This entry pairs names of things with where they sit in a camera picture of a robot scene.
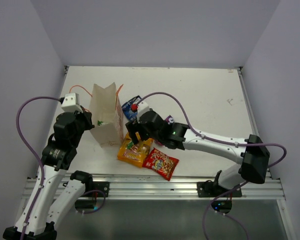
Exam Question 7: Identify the green chips packet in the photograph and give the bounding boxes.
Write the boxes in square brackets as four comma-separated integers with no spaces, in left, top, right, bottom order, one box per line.
[97,120,106,126]

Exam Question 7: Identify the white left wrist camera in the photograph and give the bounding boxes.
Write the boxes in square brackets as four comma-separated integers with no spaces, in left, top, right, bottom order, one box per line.
[61,93,83,113]

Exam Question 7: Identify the black left base bracket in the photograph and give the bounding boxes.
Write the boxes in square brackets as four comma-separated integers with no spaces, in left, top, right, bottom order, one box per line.
[85,181,110,198]

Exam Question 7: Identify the aluminium mounting rail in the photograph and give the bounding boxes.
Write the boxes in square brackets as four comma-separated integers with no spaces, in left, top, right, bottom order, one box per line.
[22,173,283,201]

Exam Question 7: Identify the black base bracket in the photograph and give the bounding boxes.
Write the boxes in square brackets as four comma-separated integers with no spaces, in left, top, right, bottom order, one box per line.
[196,180,229,198]
[85,181,110,198]

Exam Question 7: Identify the purple Fox's candy packet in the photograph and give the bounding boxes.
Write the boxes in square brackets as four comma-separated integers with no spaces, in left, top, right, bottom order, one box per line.
[154,114,177,146]

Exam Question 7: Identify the black right base bracket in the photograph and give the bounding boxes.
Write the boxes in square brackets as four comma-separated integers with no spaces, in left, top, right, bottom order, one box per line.
[196,180,229,198]

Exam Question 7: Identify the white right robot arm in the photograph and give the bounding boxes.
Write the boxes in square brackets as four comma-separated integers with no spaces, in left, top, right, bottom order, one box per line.
[125,110,270,197]

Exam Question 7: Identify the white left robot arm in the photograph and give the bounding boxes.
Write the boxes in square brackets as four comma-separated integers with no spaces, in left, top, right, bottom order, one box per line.
[2,111,94,240]

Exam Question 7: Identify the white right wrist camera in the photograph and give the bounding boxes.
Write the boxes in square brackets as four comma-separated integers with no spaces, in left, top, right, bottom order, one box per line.
[130,101,150,119]

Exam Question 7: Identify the blue snack packet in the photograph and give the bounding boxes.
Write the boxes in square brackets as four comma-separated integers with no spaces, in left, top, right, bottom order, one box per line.
[121,95,141,121]

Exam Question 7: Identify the white paper bag orange handles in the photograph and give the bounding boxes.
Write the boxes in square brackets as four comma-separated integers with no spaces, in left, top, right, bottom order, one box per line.
[69,82,125,147]

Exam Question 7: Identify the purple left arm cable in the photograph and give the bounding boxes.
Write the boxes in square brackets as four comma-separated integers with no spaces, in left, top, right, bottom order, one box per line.
[16,96,65,240]

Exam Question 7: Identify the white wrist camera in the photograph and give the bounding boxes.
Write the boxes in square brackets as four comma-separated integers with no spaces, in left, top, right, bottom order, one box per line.
[61,93,83,113]
[130,101,150,119]

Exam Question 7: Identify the red snack packet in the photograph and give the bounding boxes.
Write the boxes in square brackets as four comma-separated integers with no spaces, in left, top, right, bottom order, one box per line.
[142,148,180,181]

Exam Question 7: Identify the orange yellow snack packet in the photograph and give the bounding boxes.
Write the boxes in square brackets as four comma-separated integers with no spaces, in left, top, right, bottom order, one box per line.
[117,133,154,168]

